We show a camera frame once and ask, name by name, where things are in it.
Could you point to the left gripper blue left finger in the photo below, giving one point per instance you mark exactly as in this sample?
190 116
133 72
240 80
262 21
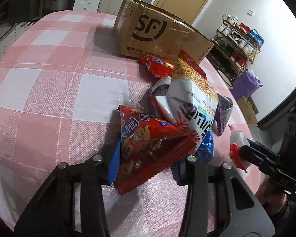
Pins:
111 161

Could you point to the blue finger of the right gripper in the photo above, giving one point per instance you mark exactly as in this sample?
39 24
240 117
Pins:
259 155

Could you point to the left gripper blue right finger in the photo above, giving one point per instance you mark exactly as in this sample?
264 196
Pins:
184 170

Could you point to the red chips snack bag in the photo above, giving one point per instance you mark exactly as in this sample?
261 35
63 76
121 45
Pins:
148 146

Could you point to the purple silver snack bag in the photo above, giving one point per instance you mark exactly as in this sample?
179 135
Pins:
222 114

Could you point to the white noodle snack bag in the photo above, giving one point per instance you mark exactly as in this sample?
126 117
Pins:
190 102

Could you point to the red oreo snack pack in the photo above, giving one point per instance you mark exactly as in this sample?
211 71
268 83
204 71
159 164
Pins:
158 67

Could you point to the blue oreo snack pack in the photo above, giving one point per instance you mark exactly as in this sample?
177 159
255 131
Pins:
205 151

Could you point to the person's right hand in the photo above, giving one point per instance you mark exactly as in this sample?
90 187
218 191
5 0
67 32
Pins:
273 203

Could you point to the brown carton on floor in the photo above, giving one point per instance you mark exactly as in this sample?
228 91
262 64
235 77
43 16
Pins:
247 111

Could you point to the cream trash bin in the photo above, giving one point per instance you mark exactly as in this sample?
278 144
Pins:
225 79

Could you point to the pink plaid tablecloth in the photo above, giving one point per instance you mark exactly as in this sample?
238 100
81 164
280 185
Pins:
60 83

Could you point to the wooden shoe rack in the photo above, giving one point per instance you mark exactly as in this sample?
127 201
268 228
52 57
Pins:
236 46

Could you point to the SF cardboard box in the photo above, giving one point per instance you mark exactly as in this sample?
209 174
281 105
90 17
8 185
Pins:
141 28

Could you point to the dotted floor rug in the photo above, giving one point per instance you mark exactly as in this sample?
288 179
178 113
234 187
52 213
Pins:
10 34

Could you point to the woven laundry basket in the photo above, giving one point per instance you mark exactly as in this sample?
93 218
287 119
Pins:
59 5

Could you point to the wall light switch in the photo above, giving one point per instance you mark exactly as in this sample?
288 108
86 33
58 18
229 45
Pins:
250 13

